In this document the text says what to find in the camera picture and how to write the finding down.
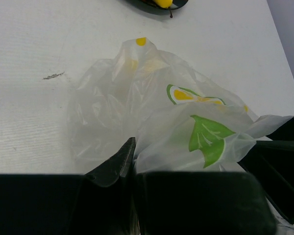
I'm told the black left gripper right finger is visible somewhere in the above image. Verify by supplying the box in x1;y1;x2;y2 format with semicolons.
134;171;277;235

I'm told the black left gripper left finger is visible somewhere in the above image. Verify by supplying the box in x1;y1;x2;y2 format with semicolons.
0;138;136;235

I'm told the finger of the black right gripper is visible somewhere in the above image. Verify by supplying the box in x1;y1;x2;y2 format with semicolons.
240;117;294;224

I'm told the clear printed plastic bag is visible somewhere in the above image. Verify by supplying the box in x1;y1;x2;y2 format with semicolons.
68;38;291;173

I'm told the yellow fake lemon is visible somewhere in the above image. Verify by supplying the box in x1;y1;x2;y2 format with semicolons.
153;0;173;9

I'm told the brown rimmed ceramic plate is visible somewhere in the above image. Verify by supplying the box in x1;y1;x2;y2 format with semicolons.
124;0;188;15

